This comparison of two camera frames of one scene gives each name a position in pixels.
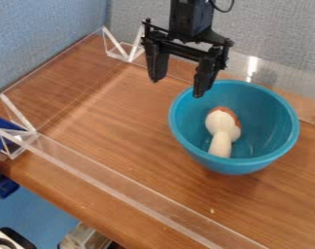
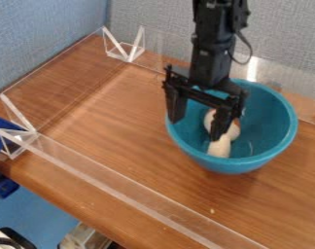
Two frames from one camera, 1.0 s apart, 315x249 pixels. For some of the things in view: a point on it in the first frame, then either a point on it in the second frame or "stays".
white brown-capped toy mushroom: (224, 126) stays
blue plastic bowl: (239, 127) stays
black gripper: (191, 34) -> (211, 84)
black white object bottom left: (6, 238) stays
